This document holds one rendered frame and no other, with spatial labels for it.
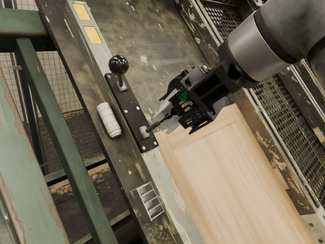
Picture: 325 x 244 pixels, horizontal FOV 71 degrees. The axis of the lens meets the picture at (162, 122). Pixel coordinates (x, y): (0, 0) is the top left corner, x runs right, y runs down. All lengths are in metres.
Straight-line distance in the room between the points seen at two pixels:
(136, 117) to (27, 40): 0.33
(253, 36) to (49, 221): 0.37
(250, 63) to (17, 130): 0.36
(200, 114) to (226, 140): 0.44
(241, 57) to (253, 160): 0.58
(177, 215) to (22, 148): 0.32
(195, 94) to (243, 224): 0.47
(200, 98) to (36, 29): 0.49
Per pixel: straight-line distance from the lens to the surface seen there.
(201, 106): 0.31
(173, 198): 0.52
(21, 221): 0.41
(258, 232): 0.75
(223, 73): 0.28
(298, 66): 1.63
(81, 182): 0.54
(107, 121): 0.51
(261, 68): 0.29
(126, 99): 0.53
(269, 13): 0.28
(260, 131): 0.87
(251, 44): 0.28
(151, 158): 0.51
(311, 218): 0.95
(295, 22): 0.27
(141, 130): 0.50
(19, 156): 0.42
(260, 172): 0.83
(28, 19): 0.70
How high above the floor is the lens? 1.55
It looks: 20 degrees down
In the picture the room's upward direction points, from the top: straight up
